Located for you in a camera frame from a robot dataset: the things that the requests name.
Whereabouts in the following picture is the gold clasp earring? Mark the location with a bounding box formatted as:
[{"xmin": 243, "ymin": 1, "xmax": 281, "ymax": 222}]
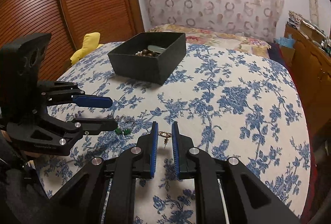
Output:
[{"xmin": 158, "ymin": 131, "xmax": 172, "ymax": 148}]

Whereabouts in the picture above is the green stone chain necklace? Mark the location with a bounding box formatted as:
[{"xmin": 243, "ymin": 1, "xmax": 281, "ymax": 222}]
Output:
[{"xmin": 108, "ymin": 114, "xmax": 138, "ymax": 136}]

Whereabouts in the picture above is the brown wooden bead bracelet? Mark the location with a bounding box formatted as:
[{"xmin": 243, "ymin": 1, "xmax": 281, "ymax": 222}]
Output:
[{"xmin": 134, "ymin": 49, "xmax": 160, "ymax": 58}]

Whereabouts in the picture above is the green jade bangle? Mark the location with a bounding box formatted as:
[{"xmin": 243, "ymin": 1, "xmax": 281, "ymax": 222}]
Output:
[{"xmin": 148, "ymin": 45, "xmax": 166, "ymax": 54}]

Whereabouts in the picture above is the dark sleeve forearm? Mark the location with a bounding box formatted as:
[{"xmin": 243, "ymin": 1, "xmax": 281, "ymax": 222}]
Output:
[{"xmin": 1, "ymin": 154, "xmax": 48, "ymax": 223}]

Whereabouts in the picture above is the black jewelry box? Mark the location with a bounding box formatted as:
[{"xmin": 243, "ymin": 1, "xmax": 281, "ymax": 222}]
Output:
[{"xmin": 108, "ymin": 32, "xmax": 186, "ymax": 85}]

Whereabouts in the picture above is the yellow plush toy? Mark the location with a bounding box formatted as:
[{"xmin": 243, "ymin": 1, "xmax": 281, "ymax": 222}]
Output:
[{"xmin": 70, "ymin": 32, "xmax": 103, "ymax": 65}]

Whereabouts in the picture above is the blue floral bedspread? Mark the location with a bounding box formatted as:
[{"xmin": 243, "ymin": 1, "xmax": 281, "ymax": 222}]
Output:
[{"xmin": 35, "ymin": 43, "xmax": 310, "ymax": 216}]

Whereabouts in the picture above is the rose floral quilt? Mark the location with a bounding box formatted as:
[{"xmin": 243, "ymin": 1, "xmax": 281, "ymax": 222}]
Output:
[{"xmin": 148, "ymin": 24, "xmax": 271, "ymax": 59}]

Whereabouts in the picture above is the blue tissue paper bag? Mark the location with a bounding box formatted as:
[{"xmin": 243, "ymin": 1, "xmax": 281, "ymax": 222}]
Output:
[{"xmin": 274, "ymin": 34, "xmax": 296, "ymax": 48}]

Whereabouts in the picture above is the wooden sideboard cabinet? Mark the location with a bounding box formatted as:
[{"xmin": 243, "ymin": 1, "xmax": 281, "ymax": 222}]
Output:
[{"xmin": 284, "ymin": 25, "xmax": 330, "ymax": 137}]

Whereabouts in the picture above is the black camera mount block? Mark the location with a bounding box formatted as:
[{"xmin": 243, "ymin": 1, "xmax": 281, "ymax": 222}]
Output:
[{"xmin": 1, "ymin": 33, "xmax": 52, "ymax": 112}]

